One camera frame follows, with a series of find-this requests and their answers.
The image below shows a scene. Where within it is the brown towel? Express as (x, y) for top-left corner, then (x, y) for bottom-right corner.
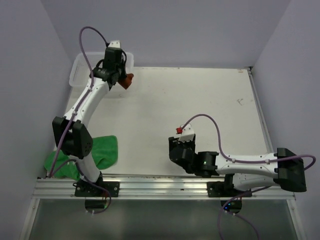
(118, 73), (134, 90)

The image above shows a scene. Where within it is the green towel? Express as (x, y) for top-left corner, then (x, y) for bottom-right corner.
(44, 135), (118, 181)

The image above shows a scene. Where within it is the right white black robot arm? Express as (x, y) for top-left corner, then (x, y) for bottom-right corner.
(168, 136), (307, 197)

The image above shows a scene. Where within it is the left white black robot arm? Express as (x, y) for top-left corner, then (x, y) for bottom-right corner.
(52, 45), (133, 197)

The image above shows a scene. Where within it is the white plastic basket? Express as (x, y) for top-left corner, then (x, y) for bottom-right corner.
(69, 51), (134, 98)

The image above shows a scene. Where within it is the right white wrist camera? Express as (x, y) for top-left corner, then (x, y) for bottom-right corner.
(176, 124), (195, 143)

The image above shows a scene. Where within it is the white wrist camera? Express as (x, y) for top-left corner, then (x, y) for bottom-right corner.
(108, 40), (122, 49)
(176, 124), (195, 143)

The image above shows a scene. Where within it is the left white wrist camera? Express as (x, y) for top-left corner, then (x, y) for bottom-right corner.
(108, 40), (122, 49)

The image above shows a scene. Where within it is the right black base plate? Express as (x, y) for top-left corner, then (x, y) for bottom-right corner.
(206, 181), (245, 198)

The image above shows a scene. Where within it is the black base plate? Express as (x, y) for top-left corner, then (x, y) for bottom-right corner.
(72, 180), (120, 198)
(206, 181), (245, 198)

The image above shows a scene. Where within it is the right side aluminium rail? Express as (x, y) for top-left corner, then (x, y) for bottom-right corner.
(246, 67), (274, 152)

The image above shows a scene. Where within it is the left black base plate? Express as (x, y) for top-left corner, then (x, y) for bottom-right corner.
(72, 180), (120, 198)

